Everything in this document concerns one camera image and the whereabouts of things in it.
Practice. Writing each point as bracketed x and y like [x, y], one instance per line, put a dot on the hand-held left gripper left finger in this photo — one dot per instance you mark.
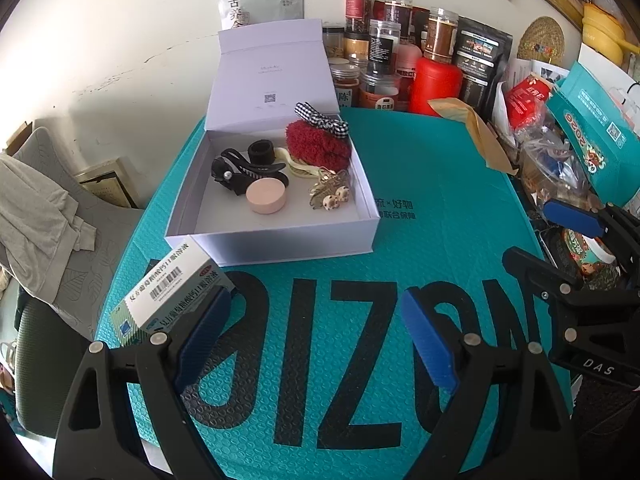
[202, 335]

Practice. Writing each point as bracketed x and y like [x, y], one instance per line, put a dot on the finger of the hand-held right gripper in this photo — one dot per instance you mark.
[530, 270]
[572, 217]

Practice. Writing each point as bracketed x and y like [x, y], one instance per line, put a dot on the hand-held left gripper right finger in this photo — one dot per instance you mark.
[430, 345]

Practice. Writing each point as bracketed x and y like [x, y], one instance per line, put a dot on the white green medicine box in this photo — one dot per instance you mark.
[165, 280]

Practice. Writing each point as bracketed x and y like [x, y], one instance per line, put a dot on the white gift box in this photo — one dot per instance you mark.
[280, 240]

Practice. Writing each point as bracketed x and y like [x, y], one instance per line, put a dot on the pink round compact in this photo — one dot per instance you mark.
[266, 196]

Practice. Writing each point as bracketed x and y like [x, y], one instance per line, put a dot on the large black hair claw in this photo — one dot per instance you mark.
[270, 172]

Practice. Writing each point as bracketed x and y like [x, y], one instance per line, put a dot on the gold bear hair claw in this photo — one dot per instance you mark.
[330, 190]

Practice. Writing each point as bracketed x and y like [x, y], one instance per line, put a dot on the black thick hair band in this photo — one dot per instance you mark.
[260, 152]

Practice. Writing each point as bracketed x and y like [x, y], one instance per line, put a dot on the cream hair claw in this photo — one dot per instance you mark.
[295, 165]

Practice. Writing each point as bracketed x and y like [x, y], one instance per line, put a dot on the red fluffy scrunchie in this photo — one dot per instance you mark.
[315, 145]

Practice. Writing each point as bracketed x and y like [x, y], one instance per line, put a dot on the black white gingham scrunchie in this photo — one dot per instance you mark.
[312, 115]

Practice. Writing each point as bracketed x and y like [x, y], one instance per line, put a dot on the person's right forearm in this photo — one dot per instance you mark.
[605, 425]

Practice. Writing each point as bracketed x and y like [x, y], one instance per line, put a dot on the printed paper food cup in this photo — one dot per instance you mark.
[580, 255]

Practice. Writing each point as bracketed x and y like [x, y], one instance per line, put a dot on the clear plastic bag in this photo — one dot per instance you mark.
[555, 170]

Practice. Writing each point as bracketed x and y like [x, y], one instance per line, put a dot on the teal printed carton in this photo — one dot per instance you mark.
[595, 125]

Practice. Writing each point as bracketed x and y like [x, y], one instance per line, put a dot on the red snack packet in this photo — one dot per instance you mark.
[527, 100]

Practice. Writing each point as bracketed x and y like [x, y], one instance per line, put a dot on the grey chair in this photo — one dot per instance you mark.
[100, 260]

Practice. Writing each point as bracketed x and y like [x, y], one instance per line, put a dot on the kraft paper envelope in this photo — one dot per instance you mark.
[480, 130]

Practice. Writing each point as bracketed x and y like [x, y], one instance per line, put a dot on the gold framed panel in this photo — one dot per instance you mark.
[107, 182]

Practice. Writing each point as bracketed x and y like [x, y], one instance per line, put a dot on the black foil pouch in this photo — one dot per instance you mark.
[482, 60]

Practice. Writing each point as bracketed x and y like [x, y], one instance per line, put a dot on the round woven coaster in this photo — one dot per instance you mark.
[540, 39]

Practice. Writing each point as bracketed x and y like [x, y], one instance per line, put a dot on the red canister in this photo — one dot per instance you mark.
[435, 85]

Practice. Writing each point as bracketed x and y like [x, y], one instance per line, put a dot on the yellow ceramic pot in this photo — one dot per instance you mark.
[602, 27]

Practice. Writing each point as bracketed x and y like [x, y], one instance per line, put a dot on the grey cloth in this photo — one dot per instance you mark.
[35, 220]

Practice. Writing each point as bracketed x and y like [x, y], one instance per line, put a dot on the cluster of clear lidded jars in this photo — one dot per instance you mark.
[382, 40]

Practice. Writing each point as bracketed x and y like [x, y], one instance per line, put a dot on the white tea pouch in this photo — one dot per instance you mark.
[260, 0]

